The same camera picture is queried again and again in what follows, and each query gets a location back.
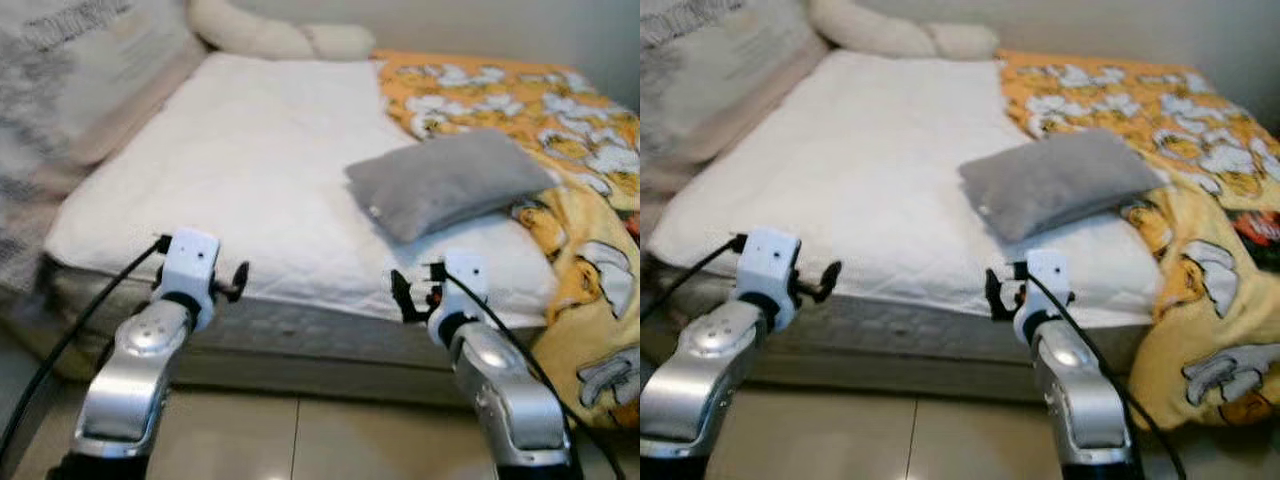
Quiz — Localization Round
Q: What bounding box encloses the grey pillow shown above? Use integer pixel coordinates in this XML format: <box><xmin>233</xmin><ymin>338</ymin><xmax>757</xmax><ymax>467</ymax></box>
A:
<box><xmin>345</xmin><ymin>128</ymin><xmax>556</xmax><ymax>244</ymax></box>
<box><xmin>958</xmin><ymin>128</ymin><xmax>1166</xmax><ymax>244</ymax></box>

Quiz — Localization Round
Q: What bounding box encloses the yellow cartoon print blanket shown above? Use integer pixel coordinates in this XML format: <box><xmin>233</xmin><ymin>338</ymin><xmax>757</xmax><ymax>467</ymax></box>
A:
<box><xmin>375</xmin><ymin>50</ymin><xmax>641</xmax><ymax>431</ymax></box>
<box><xmin>1000</xmin><ymin>50</ymin><xmax>1280</xmax><ymax>431</ymax></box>

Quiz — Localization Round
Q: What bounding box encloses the white quilted mattress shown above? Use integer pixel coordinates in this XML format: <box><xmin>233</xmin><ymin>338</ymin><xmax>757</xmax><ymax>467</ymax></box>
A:
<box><xmin>648</xmin><ymin>50</ymin><xmax>1166</xmax><ymax>376</ymax></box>
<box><xmin>45</xmin><ymin>52</ymin><xmax>561</xmax><ymax>391</ymax></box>

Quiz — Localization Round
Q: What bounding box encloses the white patterned headboard cover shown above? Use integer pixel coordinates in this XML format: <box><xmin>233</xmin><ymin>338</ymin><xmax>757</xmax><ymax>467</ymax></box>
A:
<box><xmin>640</xmin><ymin>0</ymin><xmax>826</xmax><ymax>241</ymax></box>
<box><xmin>0</xmin><ymin>0</ymin><xmax>206</xmax><ymax>291</ymax></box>

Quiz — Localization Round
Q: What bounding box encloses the cream bolster pillow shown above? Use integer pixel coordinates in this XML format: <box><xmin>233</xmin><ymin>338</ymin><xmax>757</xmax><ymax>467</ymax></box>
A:
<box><xmin>810</xmin><ymin>0</ymin><xmax>999</xmax><ymax>59</ymax></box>
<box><xmin>188</xmin><ymin>0</ymin><xmax>376</xmax><ymax>61</ymax></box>

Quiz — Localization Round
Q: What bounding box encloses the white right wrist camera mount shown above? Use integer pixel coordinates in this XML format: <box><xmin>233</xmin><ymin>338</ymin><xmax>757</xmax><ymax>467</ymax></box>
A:
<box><xmin>1013</xmin><ymin>250</ymin><xmax>1071</xmax><ymax>341</ymax></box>
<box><xmin>428</xmin><ymin>252</ymin><xmax>489</xmax><ymax>341</ymax></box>

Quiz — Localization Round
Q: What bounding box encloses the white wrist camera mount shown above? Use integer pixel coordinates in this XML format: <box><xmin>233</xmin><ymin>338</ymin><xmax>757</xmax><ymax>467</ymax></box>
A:
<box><xmin>428</xmin><ymin>252</ymin><xmax>489</xmax><ymax>341</ymax></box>
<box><xmin>737</xmin><ymin>228</ymin><xmax>801</xmax><ymax>331</ymax></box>
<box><xmin>1013</xmin><ymin>250</ymin><xmax>1071</xmax><ymax>341</ymax></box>
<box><xmin>160</xmin><ymin>228</ymin><xmax>221</xmax><ymax>331</ymax></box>

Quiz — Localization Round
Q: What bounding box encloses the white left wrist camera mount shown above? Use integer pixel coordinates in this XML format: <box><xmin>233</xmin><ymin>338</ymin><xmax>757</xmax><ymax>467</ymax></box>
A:
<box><xmin>737</xmin><ymin>228</ymin><xmax>801</xmax><ymax>331</ymax></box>
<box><xmin>160</xmin><ymin>228</ymin><xmax>221</xmax><ymax>331</ymax></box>

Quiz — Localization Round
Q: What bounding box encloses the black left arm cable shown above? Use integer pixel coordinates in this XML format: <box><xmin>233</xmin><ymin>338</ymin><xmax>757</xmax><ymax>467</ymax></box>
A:
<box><xmin>0</xmin><ymin>236</ymin><xmax>173</xmax><ymax>466</ymax></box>
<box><xmin>640</xmin><ymin>236</ymin><xmax>746</xmax><ymax>321</ymax></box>

